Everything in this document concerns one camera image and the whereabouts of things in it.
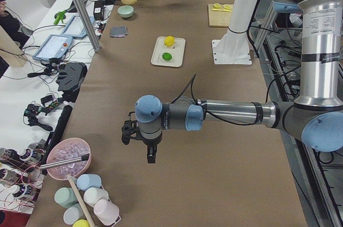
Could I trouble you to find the white rabbit tray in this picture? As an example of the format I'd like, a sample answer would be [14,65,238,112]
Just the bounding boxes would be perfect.
[151,36,186,67]

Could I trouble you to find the teach pendant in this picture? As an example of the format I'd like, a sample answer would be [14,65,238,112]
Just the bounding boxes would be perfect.
[33,34,73,62]
[61,15,87,39]

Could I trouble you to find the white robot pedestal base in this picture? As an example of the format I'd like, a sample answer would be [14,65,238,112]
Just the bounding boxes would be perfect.
[212,0,259,65]

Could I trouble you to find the pink bowl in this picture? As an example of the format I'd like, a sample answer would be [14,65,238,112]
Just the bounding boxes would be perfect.
[47,138,92,180]

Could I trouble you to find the metal tongs in bowl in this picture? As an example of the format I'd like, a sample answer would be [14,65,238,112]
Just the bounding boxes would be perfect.
[39,154,90,171]

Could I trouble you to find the lemon slice by handle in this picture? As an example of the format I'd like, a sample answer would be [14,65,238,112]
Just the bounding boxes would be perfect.
[223,4,232,9]

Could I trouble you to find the yellow plastic knife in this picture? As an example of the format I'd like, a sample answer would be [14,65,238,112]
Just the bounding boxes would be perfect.
[211,9,232,12]

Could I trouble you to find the green lime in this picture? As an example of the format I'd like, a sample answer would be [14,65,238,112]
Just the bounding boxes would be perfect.
[162,52,173,61]

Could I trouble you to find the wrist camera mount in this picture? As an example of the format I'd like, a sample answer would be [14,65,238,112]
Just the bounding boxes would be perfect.
[121,120,141,145]

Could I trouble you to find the white cup on rack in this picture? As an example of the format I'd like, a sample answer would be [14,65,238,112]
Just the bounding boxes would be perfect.
[84,187,109,207]

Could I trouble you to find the upper teach pendant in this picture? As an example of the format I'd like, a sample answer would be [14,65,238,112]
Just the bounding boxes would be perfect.
[61,15,87,39]

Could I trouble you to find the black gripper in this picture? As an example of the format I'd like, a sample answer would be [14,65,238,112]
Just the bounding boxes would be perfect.
[142,137,162,164]

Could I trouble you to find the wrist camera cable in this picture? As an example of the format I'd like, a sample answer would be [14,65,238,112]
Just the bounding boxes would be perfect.
[171,73,252,126]

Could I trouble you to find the lower teach pendant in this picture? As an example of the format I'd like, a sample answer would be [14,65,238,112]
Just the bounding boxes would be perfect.
[33,34,73,62]

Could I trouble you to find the green cup on rack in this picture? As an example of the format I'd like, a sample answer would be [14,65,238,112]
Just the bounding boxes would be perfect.
[54,187,78,208]

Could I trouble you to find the blue cup on rack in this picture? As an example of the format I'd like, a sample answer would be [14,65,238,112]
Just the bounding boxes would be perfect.
[77,173,102,191]

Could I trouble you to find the grey folded cloth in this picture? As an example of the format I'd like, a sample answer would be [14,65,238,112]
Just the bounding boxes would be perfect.
[110,26,128,37]

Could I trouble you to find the grey cup on rack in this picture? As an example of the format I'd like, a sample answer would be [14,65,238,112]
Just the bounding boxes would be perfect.
[63,203,86,225]

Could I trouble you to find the black stand on side table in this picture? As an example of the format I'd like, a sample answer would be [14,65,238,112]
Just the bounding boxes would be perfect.
[56,62,87,104]

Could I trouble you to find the yellow lemon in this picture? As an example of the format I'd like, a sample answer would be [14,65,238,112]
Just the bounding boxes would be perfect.
[164,36,175,47]

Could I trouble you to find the mint green bowl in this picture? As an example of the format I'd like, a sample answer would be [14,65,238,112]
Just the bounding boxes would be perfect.
[117,5,134,19]

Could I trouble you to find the lemon slice near knife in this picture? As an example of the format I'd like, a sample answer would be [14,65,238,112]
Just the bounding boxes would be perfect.
[213,3,220,9]

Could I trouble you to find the aluminium frame post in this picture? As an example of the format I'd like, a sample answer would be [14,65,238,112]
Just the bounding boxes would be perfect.
[73,0,101,52]

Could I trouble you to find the yellow cup on rack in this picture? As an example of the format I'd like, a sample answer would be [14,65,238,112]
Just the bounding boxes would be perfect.
[72,219,90,227]

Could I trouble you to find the bamboo cutting board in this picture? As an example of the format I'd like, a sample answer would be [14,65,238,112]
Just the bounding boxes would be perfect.
[207,4,234,28]

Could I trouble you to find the pink cup on rack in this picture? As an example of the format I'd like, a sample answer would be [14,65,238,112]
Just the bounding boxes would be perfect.
[93,199,121,226]

